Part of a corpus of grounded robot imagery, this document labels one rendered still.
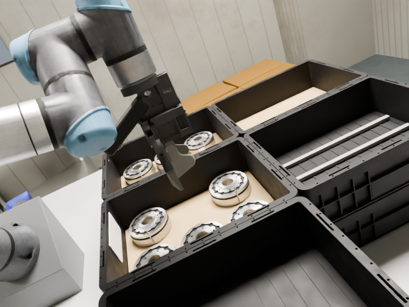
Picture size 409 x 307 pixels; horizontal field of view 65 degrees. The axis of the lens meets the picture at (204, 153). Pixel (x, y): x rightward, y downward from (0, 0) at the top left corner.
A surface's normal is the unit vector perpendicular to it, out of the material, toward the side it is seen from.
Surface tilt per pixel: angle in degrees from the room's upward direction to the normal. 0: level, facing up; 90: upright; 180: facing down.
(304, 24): 90
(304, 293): 0
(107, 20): 82
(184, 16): 90
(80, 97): 49
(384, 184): 90
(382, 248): 0
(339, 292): 0
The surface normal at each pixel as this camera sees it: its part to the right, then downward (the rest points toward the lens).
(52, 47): 0.15, -0.39
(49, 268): -0.04, -0.30
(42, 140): 0.53, 0.58
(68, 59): 0.43, -0.48
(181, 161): 0.15, 0.15
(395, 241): -0.34, -0.81
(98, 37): 0.37, 0.53
